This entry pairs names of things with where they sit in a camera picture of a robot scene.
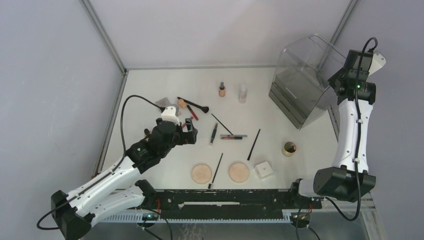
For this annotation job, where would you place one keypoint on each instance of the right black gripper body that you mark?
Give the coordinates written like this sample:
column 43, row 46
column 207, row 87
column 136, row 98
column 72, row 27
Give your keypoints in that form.
column 357, row 68

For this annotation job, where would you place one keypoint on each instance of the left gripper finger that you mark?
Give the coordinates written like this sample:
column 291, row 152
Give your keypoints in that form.
column 191, row 137
column 189, row 125

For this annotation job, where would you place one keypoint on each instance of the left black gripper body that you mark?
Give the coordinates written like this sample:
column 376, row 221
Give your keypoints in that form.
column 179, row 139

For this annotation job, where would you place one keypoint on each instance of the beige makeup sponge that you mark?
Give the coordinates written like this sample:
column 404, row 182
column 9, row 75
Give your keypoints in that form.
column 182, row 104

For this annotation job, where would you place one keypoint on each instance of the clear eyeshadow palette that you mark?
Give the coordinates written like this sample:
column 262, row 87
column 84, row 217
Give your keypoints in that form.
column 163, row 103

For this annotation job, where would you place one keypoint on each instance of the round powder puff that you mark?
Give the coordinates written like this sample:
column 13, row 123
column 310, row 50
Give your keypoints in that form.
column 201, row 174
column 239, row 172

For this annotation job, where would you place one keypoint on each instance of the clear acrylic organizer box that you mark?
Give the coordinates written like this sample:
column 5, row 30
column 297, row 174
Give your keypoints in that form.
column 300, row 86

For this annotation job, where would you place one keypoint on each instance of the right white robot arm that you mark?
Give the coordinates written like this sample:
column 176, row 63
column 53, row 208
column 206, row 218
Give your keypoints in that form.
column 348, row 178

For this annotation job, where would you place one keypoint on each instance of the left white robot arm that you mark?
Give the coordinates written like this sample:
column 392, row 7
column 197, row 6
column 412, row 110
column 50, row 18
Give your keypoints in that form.
column 120, row 187

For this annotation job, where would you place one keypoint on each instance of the black makeup brush front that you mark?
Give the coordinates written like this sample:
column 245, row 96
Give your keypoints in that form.
column 210, row 185

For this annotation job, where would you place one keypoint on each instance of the black makeup brush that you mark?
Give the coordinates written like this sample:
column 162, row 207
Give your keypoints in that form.
column 253, row 145
column 210, row 185

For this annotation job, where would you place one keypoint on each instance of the black makeup brush right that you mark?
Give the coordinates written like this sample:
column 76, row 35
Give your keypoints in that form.
column 253, row 145

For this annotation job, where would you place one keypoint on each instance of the red lip gloss silver cap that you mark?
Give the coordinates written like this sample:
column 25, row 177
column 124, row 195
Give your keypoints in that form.
column 184, row 124

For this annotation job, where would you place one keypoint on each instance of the red lip gloss black cap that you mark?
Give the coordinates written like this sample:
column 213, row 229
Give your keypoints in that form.
column 192, row 112

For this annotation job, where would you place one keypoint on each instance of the black powder brush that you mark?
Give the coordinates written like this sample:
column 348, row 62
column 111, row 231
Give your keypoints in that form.
column 204, row 109

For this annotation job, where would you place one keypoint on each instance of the black concealer tube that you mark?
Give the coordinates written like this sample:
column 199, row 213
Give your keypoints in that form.
column 213, row 134

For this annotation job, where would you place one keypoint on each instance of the silver and red lip pencils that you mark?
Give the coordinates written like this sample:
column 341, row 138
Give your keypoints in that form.
column 233, row 137

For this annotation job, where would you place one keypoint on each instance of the foundation bottle with pump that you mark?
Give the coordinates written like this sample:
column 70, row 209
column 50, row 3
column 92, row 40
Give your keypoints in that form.
column 222, row 90

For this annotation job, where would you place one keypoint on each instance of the clear plastic bottle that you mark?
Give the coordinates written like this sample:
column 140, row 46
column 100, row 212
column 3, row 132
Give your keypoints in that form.
column 242, row 95

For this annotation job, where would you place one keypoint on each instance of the white cube box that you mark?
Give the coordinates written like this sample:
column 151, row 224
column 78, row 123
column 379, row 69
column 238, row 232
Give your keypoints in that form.
column 263, row 170

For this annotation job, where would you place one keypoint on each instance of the gold round jar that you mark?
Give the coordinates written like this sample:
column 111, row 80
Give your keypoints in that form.
column 289, row 149

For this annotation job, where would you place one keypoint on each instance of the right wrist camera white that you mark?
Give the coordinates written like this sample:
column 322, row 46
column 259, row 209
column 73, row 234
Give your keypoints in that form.
column 378, row 62

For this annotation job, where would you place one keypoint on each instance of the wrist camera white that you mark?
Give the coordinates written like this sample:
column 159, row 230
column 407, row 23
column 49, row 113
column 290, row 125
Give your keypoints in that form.
column 169, row 114
column 378, row 62

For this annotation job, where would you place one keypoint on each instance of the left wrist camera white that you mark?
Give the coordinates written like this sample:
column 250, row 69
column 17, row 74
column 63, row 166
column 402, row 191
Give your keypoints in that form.
column 169, row 114

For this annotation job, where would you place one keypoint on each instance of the black mounting rail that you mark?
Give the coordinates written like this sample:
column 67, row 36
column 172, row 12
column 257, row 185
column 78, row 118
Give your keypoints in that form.
column 227, row 204

